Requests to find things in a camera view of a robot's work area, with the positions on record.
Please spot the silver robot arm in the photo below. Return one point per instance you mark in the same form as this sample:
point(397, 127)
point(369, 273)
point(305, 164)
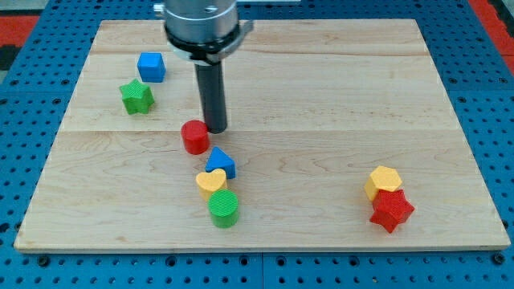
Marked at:
point(204, 32)

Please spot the blue cube block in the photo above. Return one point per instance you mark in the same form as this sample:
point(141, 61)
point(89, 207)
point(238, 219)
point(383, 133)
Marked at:
point(151, 67)

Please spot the blue triangle block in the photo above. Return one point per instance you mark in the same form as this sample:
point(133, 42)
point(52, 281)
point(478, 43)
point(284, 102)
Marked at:
point(218, 159)

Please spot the yellow heart block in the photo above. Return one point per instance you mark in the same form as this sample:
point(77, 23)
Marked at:
point(210, 182)

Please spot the red cylinder block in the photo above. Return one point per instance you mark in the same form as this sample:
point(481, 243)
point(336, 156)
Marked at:
point(195, 137)

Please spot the green cylinder block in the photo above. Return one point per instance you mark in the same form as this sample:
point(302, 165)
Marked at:
point(223, 206)

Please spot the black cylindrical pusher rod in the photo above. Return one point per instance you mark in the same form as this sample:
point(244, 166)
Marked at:
point(212, 96)

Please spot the light wooden board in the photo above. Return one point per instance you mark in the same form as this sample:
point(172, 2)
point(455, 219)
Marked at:
point(314, 106)

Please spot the green star block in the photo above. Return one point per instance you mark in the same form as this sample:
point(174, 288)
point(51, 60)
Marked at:
point(137, 97)

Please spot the yellow hexagon block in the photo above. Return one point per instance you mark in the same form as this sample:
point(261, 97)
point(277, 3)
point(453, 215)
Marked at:
point(384, 178)

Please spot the red star block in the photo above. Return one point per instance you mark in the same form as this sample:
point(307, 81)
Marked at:
point(390, 209)

